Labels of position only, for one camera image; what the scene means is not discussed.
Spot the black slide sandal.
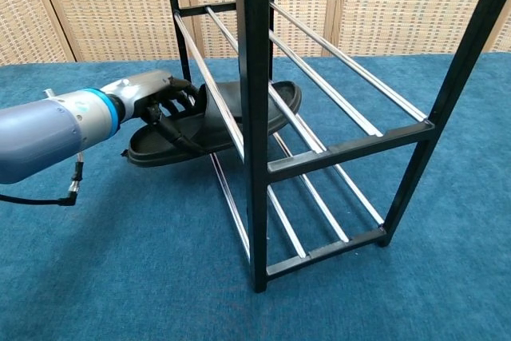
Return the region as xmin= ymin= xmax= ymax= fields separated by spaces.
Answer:
xmin=121 ymin=80 xmax=303 ymax=169

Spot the black chrome shoe rack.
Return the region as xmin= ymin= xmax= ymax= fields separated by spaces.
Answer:
xmin=161 ymin=0 xmax=511 ymax=294

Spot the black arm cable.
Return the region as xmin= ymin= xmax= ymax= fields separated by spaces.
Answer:
xmin=0 ymin=150 xmax=85 ymax=208

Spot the blue carpet mat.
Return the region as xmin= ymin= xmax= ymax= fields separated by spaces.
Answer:
xmin=0 ymin=52 xmax=511 ymax=341

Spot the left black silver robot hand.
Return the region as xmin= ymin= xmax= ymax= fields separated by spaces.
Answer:
xmin=99 ymin=69 xmax=212 ymax=155

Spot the woven rattan folding screen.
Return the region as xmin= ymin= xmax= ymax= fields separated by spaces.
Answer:
xmin=0 ymin=0 xmax=511 ymax=66

